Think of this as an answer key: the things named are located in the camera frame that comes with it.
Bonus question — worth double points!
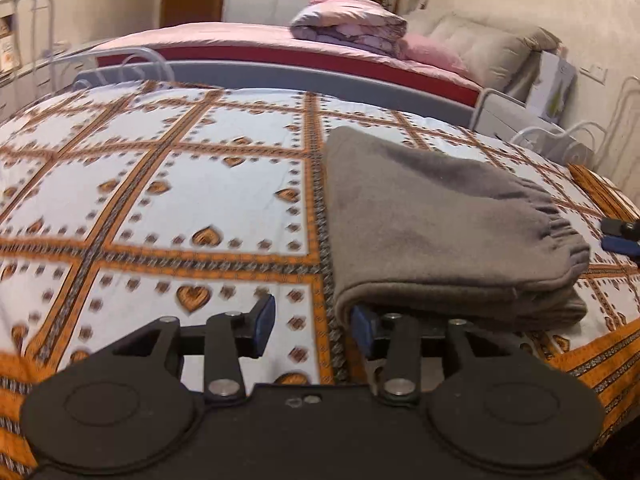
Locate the grey sweatpants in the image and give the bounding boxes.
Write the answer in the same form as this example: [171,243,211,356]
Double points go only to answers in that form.
[323,127,590,330]

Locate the white cardboard box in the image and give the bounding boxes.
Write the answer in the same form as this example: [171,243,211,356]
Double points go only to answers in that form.
[526,51,577,124]

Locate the white nightstand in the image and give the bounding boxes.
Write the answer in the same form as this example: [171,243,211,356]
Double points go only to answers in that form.
[470,89,596,166]

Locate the orange heart patterned bedsheet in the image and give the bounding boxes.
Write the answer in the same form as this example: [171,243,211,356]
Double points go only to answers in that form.
[1,81,639,479]

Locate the beige padded headboard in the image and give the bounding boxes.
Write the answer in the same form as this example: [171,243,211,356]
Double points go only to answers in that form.
[406,8,561,101]

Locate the pink pillow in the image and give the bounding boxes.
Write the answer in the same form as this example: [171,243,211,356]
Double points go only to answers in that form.
[395,34,469,77]

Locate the large pink bed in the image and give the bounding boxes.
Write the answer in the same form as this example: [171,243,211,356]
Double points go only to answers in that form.
[90,22,482,126]

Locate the folded pink quilt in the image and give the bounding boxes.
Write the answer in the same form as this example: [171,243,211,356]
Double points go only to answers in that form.
[288,0,408,56]

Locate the framed picture on cabinet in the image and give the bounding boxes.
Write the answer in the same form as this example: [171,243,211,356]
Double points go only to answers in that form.
[0,14,21,74]

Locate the wall power socket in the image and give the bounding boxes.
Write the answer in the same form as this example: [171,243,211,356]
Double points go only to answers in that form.
[579,63,608,84]

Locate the white metal daybed frame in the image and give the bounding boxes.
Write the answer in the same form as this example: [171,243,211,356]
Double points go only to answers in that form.
[1,0,636,168]

